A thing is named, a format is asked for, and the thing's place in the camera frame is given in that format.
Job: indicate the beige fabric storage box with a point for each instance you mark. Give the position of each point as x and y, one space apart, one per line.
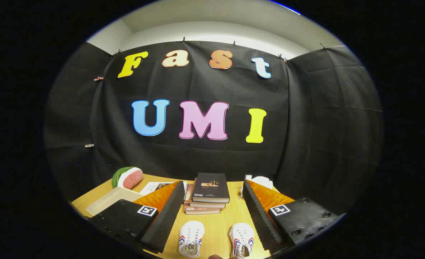
108 203

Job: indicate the watermelon slice toy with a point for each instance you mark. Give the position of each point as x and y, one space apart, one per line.
128 177

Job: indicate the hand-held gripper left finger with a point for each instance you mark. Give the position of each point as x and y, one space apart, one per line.
169 212

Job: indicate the black hardcover book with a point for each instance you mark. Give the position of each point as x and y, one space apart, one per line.
210 187

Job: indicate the white canvas shoe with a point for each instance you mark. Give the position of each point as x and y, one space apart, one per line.
242 237
191 237

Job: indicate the white portrait cover book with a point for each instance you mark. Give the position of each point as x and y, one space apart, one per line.
155 187

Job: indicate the white plush toy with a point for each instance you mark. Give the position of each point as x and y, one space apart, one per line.
261 181

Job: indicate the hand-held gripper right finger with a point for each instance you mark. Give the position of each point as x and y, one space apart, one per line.
259 216

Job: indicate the maroon hardcover book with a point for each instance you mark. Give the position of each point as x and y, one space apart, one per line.
201 211

